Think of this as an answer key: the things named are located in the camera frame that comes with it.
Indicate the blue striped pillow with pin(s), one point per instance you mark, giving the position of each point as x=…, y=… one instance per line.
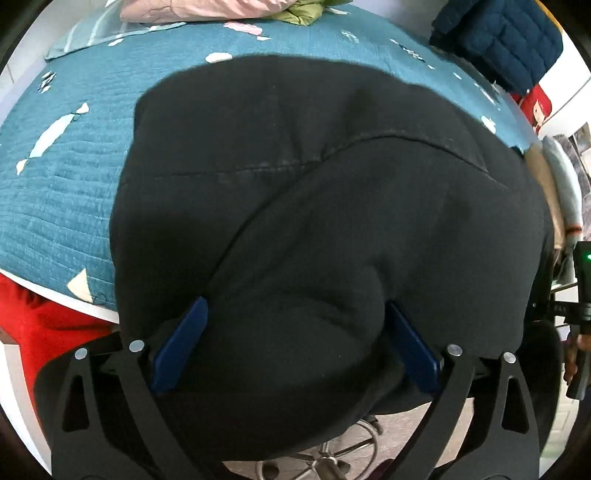
x=92, y=32

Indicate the pink patterned tablecloth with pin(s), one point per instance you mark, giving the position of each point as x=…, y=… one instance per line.
x=579, y=147

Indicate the black hooded jacket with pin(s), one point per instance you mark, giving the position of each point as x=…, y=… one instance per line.
x=300, y=207

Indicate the green quilt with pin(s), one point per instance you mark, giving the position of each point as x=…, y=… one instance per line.
x=300, y=14

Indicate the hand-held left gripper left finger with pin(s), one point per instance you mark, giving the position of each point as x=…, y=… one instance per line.
x=180, y=346

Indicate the tan folded garment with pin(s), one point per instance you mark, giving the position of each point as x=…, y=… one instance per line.
x=542, y=180

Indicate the yellow and navy puffer jacket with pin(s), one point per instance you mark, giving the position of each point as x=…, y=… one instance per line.
x=498, y=37

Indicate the pink quilt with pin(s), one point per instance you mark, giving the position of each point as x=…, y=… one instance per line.
x=207, y=9

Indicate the teal quilted bed mat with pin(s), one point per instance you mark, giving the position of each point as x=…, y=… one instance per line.
x=69, y=194

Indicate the red cartoon bag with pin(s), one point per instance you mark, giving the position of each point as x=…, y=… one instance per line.
x=535, y=108

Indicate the person's right hand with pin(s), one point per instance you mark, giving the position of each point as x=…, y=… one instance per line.
x=572, y=364

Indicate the grey folded garment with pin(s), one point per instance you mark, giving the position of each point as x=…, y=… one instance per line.
x=563, y=184

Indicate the chrome swivel chair base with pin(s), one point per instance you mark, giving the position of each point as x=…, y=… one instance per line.
x=323, y=461

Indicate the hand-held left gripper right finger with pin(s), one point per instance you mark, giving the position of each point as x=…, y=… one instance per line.
x=415, y=350

